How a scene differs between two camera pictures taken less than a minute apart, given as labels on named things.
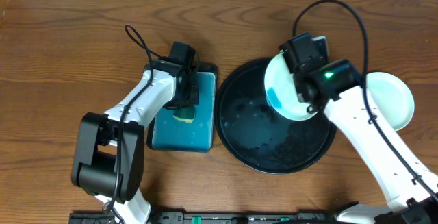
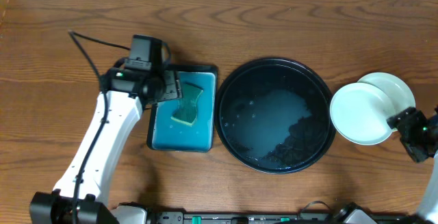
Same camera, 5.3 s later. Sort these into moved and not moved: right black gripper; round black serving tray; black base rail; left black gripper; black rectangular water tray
Moved: left black gripper; right black gripper
Not moved: black base rail; round black serving tray; black rectangular water tray
